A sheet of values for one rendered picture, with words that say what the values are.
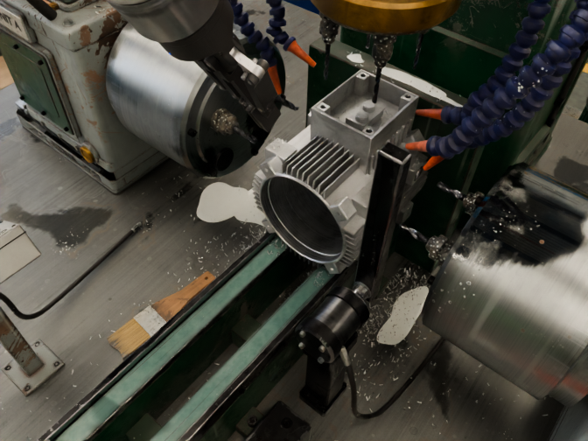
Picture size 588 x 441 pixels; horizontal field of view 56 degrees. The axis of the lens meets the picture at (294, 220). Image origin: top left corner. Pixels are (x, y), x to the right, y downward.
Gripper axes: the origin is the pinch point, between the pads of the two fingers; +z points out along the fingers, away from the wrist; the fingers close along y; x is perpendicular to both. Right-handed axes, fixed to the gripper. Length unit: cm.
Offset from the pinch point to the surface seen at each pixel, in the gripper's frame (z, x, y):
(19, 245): -3.0, 31.1, 15.3
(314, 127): 11.1, -3.9, -1.8
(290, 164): 8.3, 2.7, -3.4
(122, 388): 8.8, 39.6, -2.0
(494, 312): 8.5, 4.9, -34.8
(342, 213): 10.0, 4.5, -13.0
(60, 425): 3.9, 46.3, -0.6
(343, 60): 14.6, -15.8, 2.5
